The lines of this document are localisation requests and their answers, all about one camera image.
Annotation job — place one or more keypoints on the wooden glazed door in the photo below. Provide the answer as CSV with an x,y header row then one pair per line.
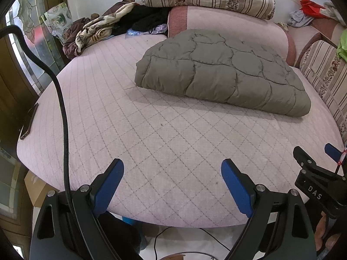
x,y
32,21

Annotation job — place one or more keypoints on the pink folded blanket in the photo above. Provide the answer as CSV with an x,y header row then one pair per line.
x,y
230,21

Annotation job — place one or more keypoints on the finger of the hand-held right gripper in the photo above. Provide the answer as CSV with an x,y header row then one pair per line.
x,y
330,149
311,162

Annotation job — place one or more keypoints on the brown patterned blanket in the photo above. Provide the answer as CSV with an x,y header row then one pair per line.
x,y
92,32

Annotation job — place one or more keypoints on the black smartphone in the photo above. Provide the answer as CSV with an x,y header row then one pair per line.
x,y
29,122

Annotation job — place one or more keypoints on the white cloth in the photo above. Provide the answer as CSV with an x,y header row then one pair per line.
x,y
332,10

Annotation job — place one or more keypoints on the green cloth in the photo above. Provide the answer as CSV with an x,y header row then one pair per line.
x,y
342,44

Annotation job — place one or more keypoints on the grey-blue cloth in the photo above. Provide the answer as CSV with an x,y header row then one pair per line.
x,y
299,19

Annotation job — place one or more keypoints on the clear plastic bag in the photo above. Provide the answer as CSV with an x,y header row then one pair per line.
x,y
160,29

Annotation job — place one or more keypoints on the olive hooded puffer jacket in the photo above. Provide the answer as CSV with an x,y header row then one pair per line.
x,y
217,70

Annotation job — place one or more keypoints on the green printed plastic bag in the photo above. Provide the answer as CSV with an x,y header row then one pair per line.
x,y
57,19

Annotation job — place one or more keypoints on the striped floral headboard cushion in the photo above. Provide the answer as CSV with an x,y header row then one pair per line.
x,y
322,67

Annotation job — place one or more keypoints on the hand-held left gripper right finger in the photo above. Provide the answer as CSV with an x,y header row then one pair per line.
x,y
235,189

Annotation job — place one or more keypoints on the red cloth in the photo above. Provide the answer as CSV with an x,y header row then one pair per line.
x,y
310,6

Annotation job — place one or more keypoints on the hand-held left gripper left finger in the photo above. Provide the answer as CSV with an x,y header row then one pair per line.
x,y
108,189

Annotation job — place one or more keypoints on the person's right hand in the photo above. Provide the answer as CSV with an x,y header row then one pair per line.
x,y
322,230

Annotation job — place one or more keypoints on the black clothes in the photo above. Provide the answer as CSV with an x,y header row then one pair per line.
x,y
149,16

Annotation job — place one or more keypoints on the cardboard box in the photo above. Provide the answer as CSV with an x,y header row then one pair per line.
x,y
38,187

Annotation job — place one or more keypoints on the pink quilted bed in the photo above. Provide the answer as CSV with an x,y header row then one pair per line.
x,y
162,146

